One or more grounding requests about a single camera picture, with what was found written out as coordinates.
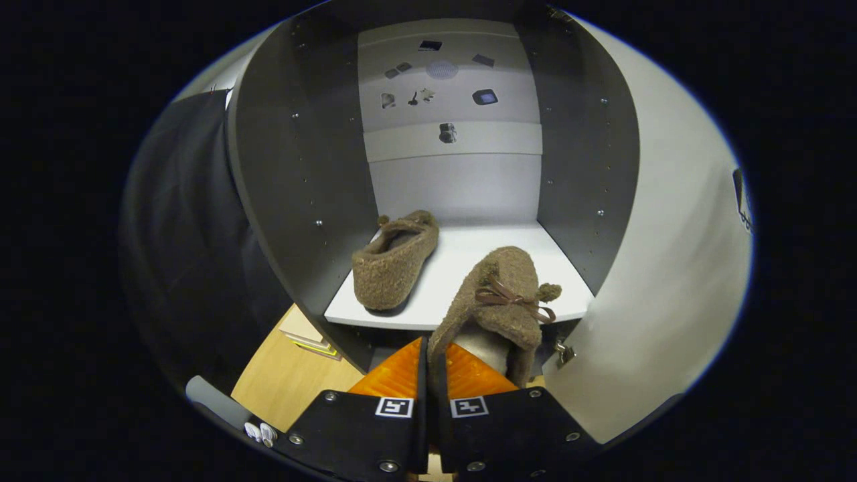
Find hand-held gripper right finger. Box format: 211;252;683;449
435;341;603;481

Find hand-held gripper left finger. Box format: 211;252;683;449
273;336;429;482

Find brown fuzzy slipper shoe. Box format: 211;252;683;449
427;246;563;402
352;210;441;312

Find dark grey shoe cabinet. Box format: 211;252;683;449
226;0;640;376

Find small white object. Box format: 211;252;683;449
243;422;279;448

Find stack of books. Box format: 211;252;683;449
278;305;343;362

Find black backdrop cloth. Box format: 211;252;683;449
121;90;295;396

